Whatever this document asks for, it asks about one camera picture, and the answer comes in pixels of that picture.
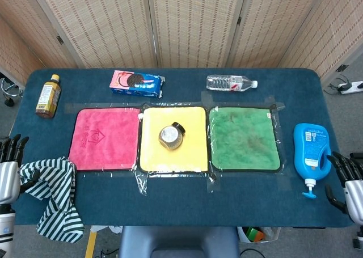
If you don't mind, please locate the white power strip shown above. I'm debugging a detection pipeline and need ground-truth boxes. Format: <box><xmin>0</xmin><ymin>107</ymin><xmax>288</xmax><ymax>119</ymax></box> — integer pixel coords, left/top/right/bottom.
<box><xmin>339</xmin><ymin>81</ymin><xmax>363</xmax><ymax>95</ymax></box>

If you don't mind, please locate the dark blue felt table cover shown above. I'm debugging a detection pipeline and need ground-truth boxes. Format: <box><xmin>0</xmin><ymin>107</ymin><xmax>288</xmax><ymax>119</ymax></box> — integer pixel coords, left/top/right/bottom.
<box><xmin>12</xmin><ymin>67</ymin><xmax>354</xmax><ymax>229</ymax></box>

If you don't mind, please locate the yellow cloth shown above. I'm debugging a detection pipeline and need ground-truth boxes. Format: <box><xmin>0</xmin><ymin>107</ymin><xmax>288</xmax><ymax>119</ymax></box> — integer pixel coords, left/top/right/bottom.
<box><xmin>137</xmin><ymin>106</ymin><xmax>210</xmax><ymax>174</ymax></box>

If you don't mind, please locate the clear tape strip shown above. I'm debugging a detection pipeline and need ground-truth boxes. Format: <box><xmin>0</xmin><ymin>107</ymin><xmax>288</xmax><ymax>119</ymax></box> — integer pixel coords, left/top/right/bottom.
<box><xmin>206</xmin><ymin>171</ymin><xmax>221</xmax><ymax>193</ymax></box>
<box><xmin>133</xmin><ymin>170</ymin><xmax>149</xmax><ymax>197</ymax></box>

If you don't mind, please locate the green white striped cloth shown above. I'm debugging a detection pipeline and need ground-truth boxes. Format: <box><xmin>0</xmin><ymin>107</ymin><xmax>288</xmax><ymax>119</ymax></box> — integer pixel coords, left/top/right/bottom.
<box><xmin>19</xmin><ymin>157</ymin><xmax>85</xmax><ymax>244</ymax></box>

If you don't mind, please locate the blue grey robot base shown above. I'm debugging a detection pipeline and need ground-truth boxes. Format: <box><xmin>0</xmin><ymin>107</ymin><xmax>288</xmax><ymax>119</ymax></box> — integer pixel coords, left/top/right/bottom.
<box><xmin>119</xmin><ymin>226</ymin><xmax>240</xmax><ymax>258</ymax></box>

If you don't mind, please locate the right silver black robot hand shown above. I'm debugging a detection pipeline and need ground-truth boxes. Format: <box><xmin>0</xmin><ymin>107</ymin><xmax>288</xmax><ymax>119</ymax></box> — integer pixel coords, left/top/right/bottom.
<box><xmin>324</xmin><ymin>151</ymin><xmax>363</xmax><ymax>222</ymax></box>

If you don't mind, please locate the black power cable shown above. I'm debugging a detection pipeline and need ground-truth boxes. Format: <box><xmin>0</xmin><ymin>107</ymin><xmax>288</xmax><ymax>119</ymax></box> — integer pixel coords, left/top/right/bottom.
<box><xmin>324</xmin><ymin>75</ymin><xmax>351</xmax><ymax>94</ymax></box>

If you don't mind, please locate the clear plastic jar black lid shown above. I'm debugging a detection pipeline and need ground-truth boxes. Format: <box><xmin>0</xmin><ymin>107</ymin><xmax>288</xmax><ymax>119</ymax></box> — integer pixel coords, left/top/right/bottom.
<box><xmin>158</xmin><ymin>122</ymin><xmax>187</xmax><ymax>151</ymax></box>

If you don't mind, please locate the woven bamboo folding screen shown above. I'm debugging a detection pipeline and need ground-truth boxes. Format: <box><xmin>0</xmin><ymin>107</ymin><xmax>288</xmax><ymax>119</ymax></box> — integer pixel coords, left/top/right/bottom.
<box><xmin>0</xmin><ymin>0</ymin><xmax>363</xmax><ymax>86</ymax></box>

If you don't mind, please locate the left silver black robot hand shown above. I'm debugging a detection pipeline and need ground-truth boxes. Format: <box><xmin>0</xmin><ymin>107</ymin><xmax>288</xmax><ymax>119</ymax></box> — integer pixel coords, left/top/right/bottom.
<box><xmin>0</xmin><ymin>133</ymin><xmax>40</xmax><ymax>205</ymax></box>

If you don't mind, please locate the blue pink cookie box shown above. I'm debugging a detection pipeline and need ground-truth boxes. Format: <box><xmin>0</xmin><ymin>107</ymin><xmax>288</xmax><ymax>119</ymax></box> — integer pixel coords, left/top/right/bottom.
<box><xmin>109</xmin><ymin>70</ymin><xmax>166</xmax><ymax>99</ymax></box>

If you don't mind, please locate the yellow tea drink bottle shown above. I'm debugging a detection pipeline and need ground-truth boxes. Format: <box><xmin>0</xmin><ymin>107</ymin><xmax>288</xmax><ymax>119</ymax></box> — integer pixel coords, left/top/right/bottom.
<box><xmin>35</xmin><ymin>74</ymin><xmax>62</xmax><ymax>119</ymax></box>

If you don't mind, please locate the blue detergent pump bottle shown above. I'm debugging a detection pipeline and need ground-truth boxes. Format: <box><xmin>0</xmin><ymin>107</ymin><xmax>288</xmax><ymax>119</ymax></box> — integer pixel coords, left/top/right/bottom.
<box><xmin>293</xmin><ymin>122</ymin><xmax>332</xmax><ymax>199</ymax></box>

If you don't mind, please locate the clear plastic water bottle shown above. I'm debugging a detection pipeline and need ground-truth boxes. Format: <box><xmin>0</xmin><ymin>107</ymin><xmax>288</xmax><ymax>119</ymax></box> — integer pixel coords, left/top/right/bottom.
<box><xmin>206</xmin><ymin>74</ymin><xmax>259</xmax><ymax>93</ymax></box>

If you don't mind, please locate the white bag with coloured items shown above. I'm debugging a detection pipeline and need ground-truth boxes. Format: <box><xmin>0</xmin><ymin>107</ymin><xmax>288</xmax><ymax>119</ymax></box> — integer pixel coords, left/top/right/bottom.
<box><xmin>237</xmin><ymin>226</ymin><xmax>281</xmax><ymax>244</ymax></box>

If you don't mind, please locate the chrome stool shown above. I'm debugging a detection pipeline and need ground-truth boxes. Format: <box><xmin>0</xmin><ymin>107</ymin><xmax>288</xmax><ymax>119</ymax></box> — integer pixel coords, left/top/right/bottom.
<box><xmin>0</xmin><ymin>76</ymin><xmax>23</xmax><ymax>108</ymax></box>

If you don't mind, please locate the pink cloth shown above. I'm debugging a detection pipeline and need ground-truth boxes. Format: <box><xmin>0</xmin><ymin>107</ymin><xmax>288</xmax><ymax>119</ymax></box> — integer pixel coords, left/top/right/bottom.
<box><xmin>68</xmin><ymin>107</ymin><xmax>142</xmax><ymax>171</ymax></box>

